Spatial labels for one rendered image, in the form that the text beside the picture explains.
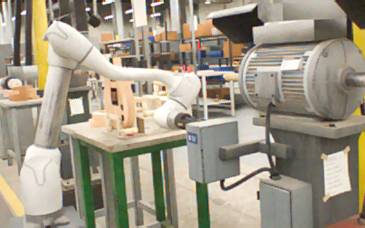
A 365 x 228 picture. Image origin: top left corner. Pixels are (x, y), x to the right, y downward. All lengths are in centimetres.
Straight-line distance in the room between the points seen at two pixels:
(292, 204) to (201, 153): 33
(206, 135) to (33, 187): 76
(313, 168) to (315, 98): 23
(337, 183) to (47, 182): 110
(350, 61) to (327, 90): 13
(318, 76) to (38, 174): 113
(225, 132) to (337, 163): 37
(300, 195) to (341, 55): 45
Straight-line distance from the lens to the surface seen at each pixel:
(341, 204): 152
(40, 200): 184
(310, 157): 142
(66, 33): 183
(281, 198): 140
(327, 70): 135
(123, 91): 227
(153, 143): 223
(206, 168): 145
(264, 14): 167
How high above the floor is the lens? 137
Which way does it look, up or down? 8 degrees down
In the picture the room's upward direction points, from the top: 4 degrees counter-clockwise
